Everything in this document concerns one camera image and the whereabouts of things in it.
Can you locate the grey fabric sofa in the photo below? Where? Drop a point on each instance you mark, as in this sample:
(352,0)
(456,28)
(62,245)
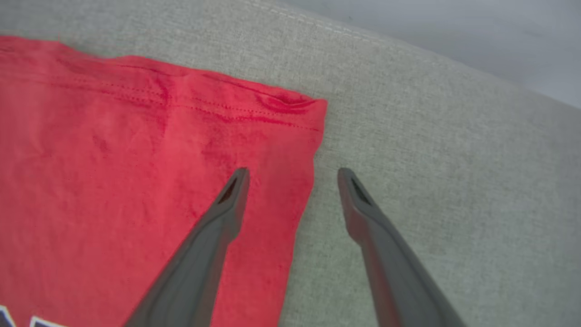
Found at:
(431,136)

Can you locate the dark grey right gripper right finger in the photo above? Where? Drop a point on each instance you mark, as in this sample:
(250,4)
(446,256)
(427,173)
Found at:
(395,277)

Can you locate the red and white basketball jersey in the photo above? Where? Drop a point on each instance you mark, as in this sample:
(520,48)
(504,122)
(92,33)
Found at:
(113,159)

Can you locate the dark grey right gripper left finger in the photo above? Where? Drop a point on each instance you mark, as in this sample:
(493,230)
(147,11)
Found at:
(195,277)

